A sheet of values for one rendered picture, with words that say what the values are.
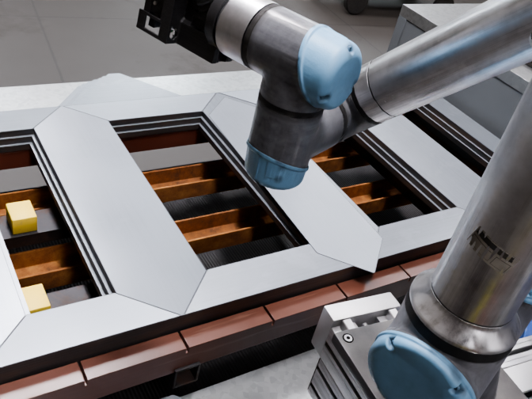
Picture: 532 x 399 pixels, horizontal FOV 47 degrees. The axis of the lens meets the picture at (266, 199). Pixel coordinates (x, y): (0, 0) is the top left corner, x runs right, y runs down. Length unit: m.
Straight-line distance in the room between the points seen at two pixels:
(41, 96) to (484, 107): 1.37
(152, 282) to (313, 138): 0.57
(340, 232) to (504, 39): 0.81
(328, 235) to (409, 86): 0.70
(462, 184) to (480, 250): 1.15
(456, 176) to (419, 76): 1.07
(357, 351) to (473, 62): 0.44
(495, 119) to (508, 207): 1.55
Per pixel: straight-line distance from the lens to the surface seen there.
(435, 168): 1.75
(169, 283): 1.17
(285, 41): 0.64
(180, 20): 0.75
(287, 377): 1.31
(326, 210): 1.44
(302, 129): 0.67
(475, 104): 2.15
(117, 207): 1.33
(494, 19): 0.67
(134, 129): 1.64
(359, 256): 1.34
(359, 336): 0.93
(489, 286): 0.60
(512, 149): 0.54
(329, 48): 0.62
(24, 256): 1.43
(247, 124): 1.68
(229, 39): 0.68
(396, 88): 0.72
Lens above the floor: 1.69
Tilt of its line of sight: 36 degrees down
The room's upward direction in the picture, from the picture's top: 14 degrees clockwise
